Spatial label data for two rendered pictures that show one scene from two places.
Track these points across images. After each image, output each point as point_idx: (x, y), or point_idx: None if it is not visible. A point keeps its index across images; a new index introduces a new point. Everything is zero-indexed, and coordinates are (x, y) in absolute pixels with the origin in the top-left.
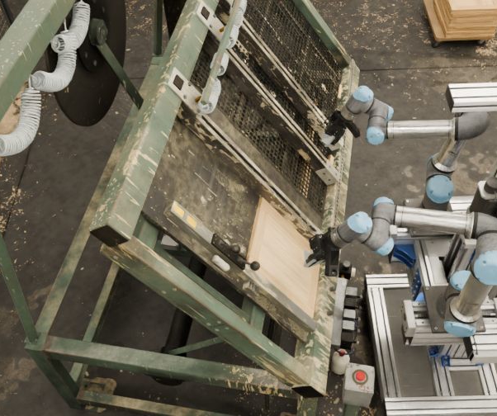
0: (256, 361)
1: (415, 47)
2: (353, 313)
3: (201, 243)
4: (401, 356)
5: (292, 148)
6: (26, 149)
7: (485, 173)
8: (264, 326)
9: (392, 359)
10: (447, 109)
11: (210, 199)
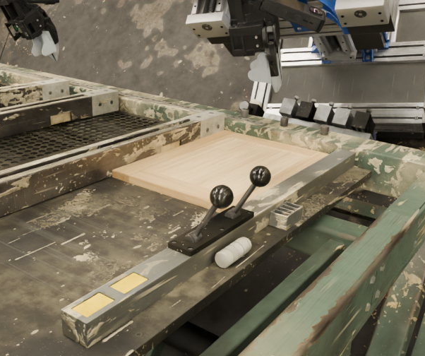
0: (418, 244)
1: None
2: (323, 106)
3: (183, 279)
4: (365, 95)
5: (44, 128)
6: None
7: None
8: (281, 270)
9: (368, 105)
10: (66, 14)
11: (87, 245)
